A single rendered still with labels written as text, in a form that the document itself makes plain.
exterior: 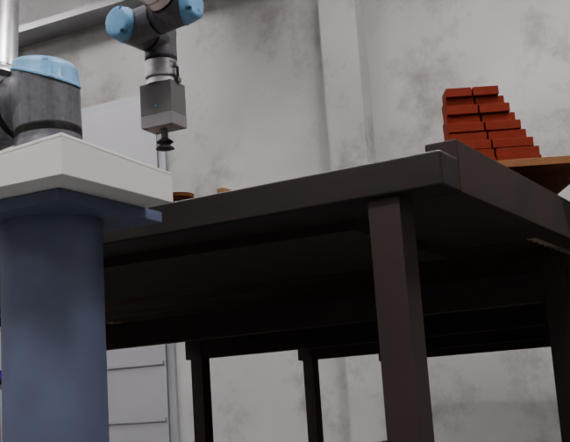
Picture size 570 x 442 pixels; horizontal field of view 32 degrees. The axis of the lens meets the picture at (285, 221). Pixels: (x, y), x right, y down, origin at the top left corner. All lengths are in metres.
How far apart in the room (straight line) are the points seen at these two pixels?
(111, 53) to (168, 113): 6.71
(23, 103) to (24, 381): 0.47
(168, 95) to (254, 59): 5.84
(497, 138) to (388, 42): 4.97
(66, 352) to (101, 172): 0.30
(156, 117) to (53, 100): 0.57
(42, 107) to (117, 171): 0.22
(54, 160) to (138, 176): 0.18
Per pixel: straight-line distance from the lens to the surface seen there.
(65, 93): 1.74
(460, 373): 7.01
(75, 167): 1.48
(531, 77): 7.15
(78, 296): 1.62
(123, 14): 2.22
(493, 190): 1.86
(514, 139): 2.65
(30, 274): 1.63
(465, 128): 2.65
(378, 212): 1.67
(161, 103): 2.26
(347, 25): 7.58
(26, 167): 1.50
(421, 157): 1.64
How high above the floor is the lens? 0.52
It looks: 10 degrees up
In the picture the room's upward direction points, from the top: 4 degrees counter-clockwise
